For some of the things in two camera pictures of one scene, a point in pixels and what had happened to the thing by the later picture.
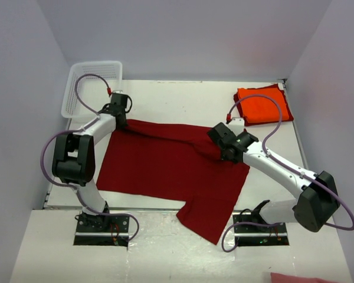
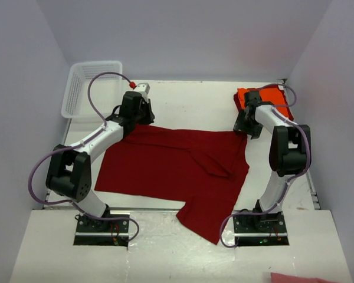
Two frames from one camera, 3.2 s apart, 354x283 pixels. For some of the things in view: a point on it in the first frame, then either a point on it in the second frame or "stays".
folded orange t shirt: [258, 108] stays
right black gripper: [222, 158] → [255, 132]
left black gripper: [124, 124] → [150, 115]
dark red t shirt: [176, 163] stays
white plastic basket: [92, 89] stays
